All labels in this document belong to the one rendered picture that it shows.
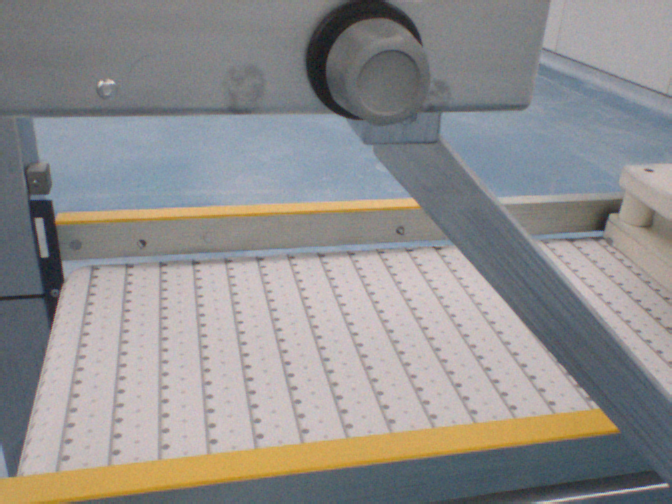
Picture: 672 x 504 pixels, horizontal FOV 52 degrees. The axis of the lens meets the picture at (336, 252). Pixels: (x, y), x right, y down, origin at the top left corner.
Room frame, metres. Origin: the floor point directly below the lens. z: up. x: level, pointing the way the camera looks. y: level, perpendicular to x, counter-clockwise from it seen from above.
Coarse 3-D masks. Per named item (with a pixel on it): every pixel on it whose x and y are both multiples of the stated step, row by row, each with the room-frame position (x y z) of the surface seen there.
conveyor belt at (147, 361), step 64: (256, 256) 0.49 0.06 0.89; (320, 256) 0.50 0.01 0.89; (384, 256) 0.51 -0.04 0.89; (448, 256) 0.51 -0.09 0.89; (576, 256) 0.53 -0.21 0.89; (64, 320) 0.39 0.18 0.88; (128, 320) 0.39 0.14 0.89; (192, 320) 0.40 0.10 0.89; (256, 320) 0.40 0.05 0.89; (320, 320) 0.40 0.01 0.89; (384, 320) 0.41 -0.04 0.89; (448, 320) 0.41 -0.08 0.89; (512, 320) 0.42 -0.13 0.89; (640, 320) 0.43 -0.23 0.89; (64, 384) 0.32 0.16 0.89; (128, 384) 0.32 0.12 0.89; (192, 384) 0.33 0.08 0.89; (256, 384) 0.33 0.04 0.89; (320, 384) 0.33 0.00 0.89; (384, 384) 0.34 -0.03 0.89; (448, 384) 0.34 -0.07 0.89; (512, 384) 0.35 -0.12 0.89; (576, 384) 0.35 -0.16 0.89; (64, 448) 0.27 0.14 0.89; (128, 448) 0.27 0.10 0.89; (192, 448) 0.28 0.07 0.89; (256, 448) 0.28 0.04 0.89
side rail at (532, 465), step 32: (512, 448) 0.25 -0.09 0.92; (544, 448) 0.26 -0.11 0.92; (576, 448) 0.26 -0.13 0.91; (608, 448) 0.27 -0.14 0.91; (256, 480) 0.22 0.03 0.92; (288, 480) 0.23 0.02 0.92; (320, 480) 0.23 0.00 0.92; (352, 480) 0.23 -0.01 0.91; (384, 480) 0.24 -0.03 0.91; (416, 480) 0.24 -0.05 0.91; (448, 480) 0.25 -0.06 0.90; (480, 480) 0.25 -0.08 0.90; (512, 480) 0.25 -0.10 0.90; (544, 480) 0.26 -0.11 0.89; (576, 480) 0.26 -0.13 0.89
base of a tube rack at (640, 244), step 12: (612, 216) 0.56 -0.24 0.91; (660, 216) 0.56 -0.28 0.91; (612, 228) 0.55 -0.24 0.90; (624, 228) 0.54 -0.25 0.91; (636, 228) 0.53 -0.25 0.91; (648, 228) 0.54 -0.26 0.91; (660, 228) 0.54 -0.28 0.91; (624, 240) 0.54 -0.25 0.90; (636, 240) 0.52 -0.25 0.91; (648, 240) 0.51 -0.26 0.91; (660, 240) 0.51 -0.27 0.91; (624, 252) 0.53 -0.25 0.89; (636, 252) 0.52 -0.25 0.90; (648, 252) 0.50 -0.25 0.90; (660, 252) 0.49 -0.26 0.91; (648, 264) 0.50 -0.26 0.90; (660, 264) 0.49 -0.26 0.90; (660, 276) 0.48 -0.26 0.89
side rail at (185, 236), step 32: (96, 224) 0.46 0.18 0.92; (128, 224) 0.47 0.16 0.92; (160, 224) 0.48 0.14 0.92; (192, 224) 0.48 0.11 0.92; (224, 224) 0.49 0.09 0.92; (256, 224) 0.49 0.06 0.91; (288, 224) 0.50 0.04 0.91; (320, 224) 0.51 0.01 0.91; (352, 224) 0.51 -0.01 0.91; (384, 224) 0.52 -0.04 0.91; (416, 224) 0.53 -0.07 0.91; (544, 224) 0.56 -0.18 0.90; (576, 224) 0.56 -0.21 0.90; (64, 256) 0.46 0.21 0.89; (96, 256) 0.46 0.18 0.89; (128, 256) 0.47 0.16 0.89
